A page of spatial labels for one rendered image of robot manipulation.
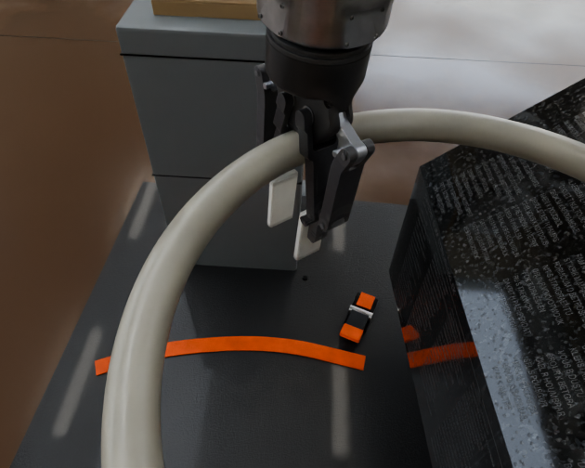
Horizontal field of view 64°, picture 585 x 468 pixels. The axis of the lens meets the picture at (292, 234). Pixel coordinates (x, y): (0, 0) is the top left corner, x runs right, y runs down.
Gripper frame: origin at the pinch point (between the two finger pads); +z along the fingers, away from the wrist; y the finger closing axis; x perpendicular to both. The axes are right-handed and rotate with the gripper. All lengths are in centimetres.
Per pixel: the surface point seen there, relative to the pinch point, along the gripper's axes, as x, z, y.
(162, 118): 10, 35, -66
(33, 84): -4, 104, -204
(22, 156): -22, 100, -150
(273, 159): -4.2, -10.8, 1.4
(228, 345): 6, 90, -29
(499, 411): 16.1, 21.4, 25.3
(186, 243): -13.8, -10.9, 5.6
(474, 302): 26.3, 22.2, 12.4
